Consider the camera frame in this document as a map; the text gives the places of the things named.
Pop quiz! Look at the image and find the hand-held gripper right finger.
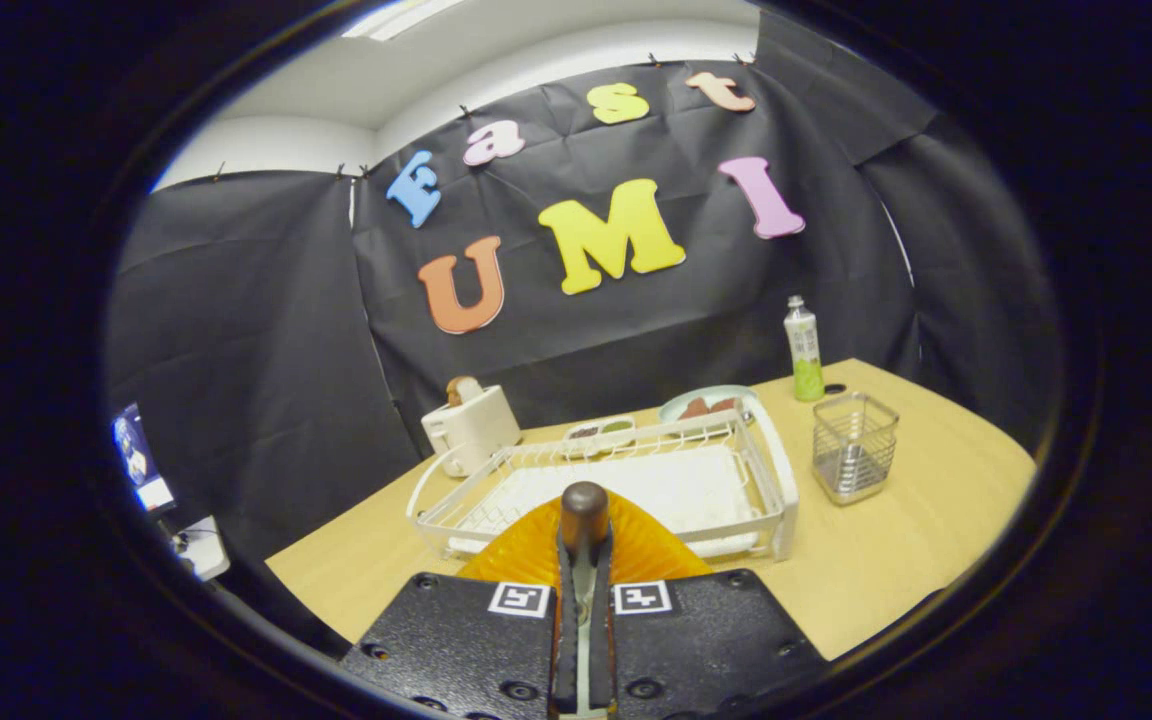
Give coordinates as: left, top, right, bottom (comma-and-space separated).
586, 490, 827, 719

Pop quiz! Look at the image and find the white wire dish rack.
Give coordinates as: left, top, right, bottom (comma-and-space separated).
406, 398, 800, 563

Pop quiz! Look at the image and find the brown handled spoon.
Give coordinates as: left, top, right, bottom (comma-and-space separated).
558, 481, 612, 601

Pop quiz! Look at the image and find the green label drink bottle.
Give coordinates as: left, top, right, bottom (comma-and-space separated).
784, 295, 826, 403

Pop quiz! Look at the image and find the white drip tray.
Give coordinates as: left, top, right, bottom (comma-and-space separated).
448, 445, 762, 556

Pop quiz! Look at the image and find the pale green serving plate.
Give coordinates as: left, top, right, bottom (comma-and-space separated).
658, 385, 759, 426

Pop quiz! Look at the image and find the white paper item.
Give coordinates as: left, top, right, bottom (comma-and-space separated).
174, 515, 232, 581

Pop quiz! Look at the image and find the white divided condiment tray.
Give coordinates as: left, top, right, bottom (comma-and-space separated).
563, 415, 638, 448

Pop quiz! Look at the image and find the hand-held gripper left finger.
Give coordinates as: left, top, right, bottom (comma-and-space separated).
341, 495, 582, 720

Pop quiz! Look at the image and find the monitor screen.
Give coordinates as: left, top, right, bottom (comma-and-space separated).
113, 403, 177, 514

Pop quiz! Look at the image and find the metal wire basket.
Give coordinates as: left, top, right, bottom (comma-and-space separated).
813, 391, 900, 506

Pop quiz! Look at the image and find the cream toaster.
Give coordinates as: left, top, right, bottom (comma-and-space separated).
421, 385, 524, 478

